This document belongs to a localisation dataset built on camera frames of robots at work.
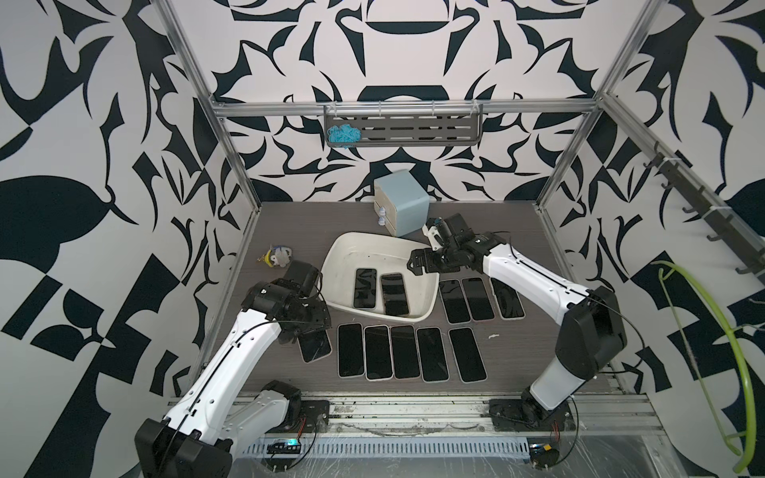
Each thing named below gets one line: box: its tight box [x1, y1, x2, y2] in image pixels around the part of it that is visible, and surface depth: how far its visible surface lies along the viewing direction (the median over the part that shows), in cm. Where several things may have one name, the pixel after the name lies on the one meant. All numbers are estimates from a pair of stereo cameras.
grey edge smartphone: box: [337, 322, 365, 378], surface depth 87 cm
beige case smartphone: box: [296, 329, 333, 364], surface depth 74 cm
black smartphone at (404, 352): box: [390, 324, 421, 380], surface depth 85 cm
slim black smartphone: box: [448, 326, 489, 384], surface depth 86 cm
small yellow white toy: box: [256, 243, 293, 268], surface depth 101 cm
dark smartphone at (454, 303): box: [439, 278, 472, 324], surface depth 94 cm
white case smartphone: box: [363, 324, 395, 382], surface depth 85 cm
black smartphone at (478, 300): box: [462, 277, 495, 321], surface depth 95 cm
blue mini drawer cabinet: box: [373, 169, 431, 238], surface depth 105 cm
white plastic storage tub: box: [320, 231, 441, 324], surface depth 99 cm
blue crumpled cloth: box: [326, 123, 362, 150], surface depth 93 cm
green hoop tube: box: [651, 259, 759, 475], surface depth 52 cm
